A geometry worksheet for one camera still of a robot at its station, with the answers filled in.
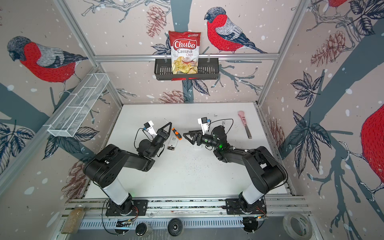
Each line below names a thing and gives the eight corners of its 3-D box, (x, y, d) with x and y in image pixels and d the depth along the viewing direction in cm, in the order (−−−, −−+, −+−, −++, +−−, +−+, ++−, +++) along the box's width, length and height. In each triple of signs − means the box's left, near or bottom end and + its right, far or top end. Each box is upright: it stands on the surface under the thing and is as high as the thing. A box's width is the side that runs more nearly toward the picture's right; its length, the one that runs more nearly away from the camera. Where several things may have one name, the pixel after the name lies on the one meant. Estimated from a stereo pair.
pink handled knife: (247, 138, 101) (248, 136, 99) (238, 113, 117) (238, 110, 115) (252, 138, 102) (253, 136, 100) (242, 112, 117) (243, 110, 115)
